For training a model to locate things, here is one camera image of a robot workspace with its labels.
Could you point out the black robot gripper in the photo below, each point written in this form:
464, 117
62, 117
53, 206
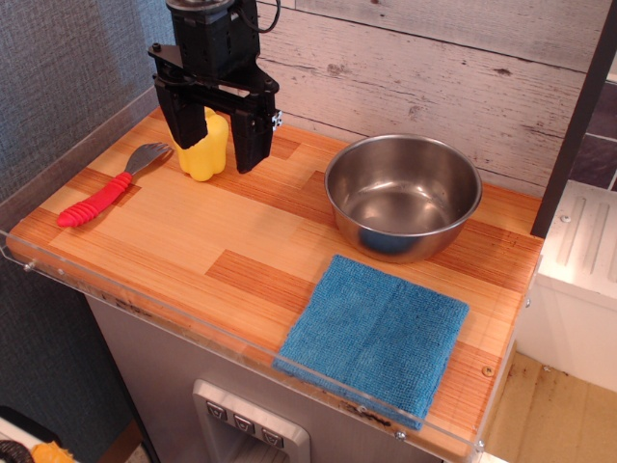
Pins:
213, 63

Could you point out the yellow toy bell pepper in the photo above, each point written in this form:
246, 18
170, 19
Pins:
208, 157

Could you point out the stainless steel bowl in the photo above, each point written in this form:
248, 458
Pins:
400, 197

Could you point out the clear acrylic table guard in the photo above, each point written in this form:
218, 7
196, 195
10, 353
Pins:
197, 284

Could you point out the blue folded cloth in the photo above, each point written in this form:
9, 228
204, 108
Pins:
375, 339

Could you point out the grey toy fridge cabinet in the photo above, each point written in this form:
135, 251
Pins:
205, 390

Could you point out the yellow object bottom left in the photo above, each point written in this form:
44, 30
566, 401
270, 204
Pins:
51, 453

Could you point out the red handled metal spork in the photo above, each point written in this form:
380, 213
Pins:
85, 211

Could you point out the dark right support post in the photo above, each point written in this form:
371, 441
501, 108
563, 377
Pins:
588, 98

